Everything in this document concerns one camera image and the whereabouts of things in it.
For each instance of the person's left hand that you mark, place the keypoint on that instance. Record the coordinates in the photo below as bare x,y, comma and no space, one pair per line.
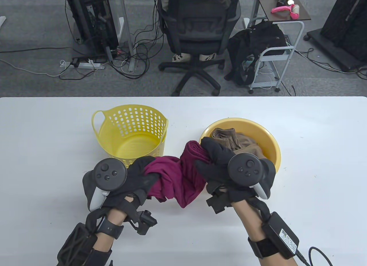
137,174

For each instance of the person's right hand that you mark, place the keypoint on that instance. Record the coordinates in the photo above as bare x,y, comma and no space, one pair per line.
218,157

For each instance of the brown shorts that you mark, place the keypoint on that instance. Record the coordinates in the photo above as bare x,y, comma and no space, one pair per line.
243,144

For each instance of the maroon shorts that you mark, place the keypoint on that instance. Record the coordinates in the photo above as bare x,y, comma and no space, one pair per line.
177,177

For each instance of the person's left forearm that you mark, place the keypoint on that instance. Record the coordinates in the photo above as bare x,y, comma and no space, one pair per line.
114,217

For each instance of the black left hand controller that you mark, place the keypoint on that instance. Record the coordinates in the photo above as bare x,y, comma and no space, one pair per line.
110,173

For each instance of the black hand controller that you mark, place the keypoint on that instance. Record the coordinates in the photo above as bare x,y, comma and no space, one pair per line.
246,168
110,173

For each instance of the yellow perforated plastic basket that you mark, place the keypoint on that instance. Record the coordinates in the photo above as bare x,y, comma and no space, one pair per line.
134,145

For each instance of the black right hand controller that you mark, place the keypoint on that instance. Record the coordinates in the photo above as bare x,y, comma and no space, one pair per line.
246,168

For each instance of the yellow plastic basin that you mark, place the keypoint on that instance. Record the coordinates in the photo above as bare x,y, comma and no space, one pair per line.
269,143

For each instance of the black battery pack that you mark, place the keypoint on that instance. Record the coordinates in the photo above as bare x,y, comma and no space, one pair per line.
279,234

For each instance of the white rolling cart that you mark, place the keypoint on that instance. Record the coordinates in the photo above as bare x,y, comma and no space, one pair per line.
275,58

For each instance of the black backpack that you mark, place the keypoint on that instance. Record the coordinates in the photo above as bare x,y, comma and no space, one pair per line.
252,42

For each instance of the white power strip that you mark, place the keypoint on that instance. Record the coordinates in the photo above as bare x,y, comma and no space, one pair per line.
86,65

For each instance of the black power adapter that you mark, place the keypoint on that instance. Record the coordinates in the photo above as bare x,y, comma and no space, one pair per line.
76,62

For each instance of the black office chair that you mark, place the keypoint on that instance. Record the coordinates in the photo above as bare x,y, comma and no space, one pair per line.
197,22

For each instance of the white desk leg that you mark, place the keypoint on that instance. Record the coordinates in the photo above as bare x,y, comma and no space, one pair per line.
129,34

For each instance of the black computer tower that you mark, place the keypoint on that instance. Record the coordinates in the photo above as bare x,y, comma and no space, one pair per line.
94,19

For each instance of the black round lamp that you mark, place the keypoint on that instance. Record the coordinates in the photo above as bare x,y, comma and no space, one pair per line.
282,2

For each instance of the black cabinet on casters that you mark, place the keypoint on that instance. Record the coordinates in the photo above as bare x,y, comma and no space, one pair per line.
344,28

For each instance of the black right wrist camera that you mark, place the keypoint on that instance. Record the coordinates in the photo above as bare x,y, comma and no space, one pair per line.
218,203

